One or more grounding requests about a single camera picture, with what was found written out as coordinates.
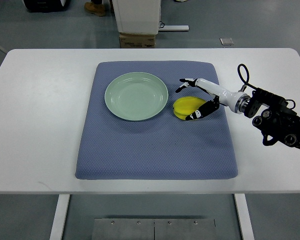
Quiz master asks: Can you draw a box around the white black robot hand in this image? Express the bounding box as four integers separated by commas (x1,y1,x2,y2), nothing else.
175,78,250,121

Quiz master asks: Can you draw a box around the yellow starfruit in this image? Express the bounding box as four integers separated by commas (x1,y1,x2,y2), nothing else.
173,96,206,121

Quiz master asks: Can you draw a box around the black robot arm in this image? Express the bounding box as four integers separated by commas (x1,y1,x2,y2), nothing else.
237,63,300,149

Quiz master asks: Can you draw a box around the grey floor plate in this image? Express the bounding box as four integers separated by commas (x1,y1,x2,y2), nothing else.
219,37,234,46

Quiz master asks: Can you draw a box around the pale green plate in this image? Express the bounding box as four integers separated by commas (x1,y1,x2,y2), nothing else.
104,72,169,121

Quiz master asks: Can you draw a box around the blue textured mat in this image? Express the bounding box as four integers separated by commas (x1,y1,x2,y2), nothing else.
75,61,238,180

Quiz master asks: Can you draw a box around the white floor bar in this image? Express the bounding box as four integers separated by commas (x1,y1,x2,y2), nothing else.
158,25,190,32

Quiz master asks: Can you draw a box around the right white table leg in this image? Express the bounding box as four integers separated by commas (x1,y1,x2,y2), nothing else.
234,193,255,240

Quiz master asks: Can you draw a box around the white table leg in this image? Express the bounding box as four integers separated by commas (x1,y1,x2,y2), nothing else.
234,193,255,240
49,194,70,240

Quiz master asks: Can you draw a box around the cardboard box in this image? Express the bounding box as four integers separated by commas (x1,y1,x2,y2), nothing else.
119,33,156,49

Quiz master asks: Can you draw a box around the white cabinet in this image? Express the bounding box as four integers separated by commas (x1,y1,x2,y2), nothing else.
112,0,161,35

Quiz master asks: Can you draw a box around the tan work boot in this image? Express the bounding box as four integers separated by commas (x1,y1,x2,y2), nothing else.
84,1,106,17

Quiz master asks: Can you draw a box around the left white table leg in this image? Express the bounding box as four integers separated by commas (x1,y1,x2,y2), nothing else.
49,194,70,240

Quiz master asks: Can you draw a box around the black wheeled device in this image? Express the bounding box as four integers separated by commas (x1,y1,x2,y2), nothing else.
22,0,70,13

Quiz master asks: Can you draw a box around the metal base plate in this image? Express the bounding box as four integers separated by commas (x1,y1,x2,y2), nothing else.
91,218,217,240

